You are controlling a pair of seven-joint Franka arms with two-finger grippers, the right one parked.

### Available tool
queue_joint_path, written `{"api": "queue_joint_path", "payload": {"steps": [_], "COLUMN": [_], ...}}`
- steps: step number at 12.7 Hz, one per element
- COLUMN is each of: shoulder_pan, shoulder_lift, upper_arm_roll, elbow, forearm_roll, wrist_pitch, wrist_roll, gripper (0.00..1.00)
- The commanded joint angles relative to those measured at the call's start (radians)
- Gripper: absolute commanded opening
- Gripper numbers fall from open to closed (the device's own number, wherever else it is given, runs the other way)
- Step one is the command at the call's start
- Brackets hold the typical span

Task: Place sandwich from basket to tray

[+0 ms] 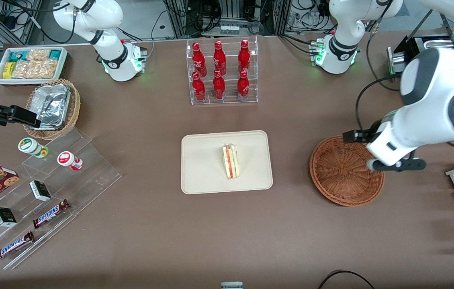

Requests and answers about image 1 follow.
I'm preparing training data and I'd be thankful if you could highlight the black food warmer case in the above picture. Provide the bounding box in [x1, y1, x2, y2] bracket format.
[387, 10, 454, 77]

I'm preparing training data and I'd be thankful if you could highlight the brown round wicker basket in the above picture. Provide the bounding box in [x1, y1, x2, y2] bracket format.
[309, 136, 385, 208]

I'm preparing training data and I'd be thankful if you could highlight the small clear rice cracker bag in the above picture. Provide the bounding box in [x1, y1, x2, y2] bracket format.
[26, 49, 51, 61]

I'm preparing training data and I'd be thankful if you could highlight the large clear rice cracker bag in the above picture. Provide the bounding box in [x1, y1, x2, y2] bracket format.
[12, 59, 58, 79]

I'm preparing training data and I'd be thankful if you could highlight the white rectangular snack bin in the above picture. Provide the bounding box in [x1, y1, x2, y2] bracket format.
[0, 47, 68, 86]

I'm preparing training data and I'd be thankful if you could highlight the Snickers chocolate bar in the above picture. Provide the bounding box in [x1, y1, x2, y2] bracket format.
[32, 199, 71, 230]
[0, 230, 36, 263]

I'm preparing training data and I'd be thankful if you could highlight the light wicker basket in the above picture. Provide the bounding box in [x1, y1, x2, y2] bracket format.
[23, 79, 81, 140]

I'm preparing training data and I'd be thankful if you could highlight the red cola bottle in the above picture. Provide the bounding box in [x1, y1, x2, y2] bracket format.
[238, 39, 252, 74]
[192, 72, 207, 102]
[192, 42, 208, 77]
[237, 70, 250, 101]
[213, 41, 227, 76]
[212, 70, 226, 100]

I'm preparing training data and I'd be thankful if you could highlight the red lid yogurt bottle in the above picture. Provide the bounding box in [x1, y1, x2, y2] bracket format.
[57, 151, 84, 171]

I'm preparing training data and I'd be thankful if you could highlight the clear acrylic step display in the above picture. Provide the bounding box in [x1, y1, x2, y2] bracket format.
[0, 127, 123, 271]

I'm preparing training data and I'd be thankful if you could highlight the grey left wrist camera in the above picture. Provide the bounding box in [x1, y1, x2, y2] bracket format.
[367, 158, 427, 173]

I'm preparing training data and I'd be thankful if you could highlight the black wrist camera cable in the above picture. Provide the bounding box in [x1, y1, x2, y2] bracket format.
[355, 76, 403, 133]

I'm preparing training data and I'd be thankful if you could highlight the black cable loop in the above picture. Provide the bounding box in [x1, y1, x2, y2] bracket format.
[317, 269, 376, 289]

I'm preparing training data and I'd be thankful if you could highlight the small black box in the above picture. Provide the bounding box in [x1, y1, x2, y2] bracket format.
[29, 180, 52, 202]
[0, 207, 18, 228]

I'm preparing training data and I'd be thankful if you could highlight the beige plastic tray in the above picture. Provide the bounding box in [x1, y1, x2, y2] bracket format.
[181, 130, 274, 195]

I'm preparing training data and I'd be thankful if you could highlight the aluminium foil container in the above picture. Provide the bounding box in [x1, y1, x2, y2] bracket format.
[29, 84, 72, 130]

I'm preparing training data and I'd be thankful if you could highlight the triangle sandwich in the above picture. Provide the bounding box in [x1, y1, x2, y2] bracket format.
[222, 144, 241, 180]

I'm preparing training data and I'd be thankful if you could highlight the clear acrylic bottle rack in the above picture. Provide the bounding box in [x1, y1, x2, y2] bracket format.
[186, 36, 259, 106]

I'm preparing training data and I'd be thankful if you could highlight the green lid yogurt bottle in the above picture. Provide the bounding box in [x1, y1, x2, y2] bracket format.
[18, 137, 49, 159]

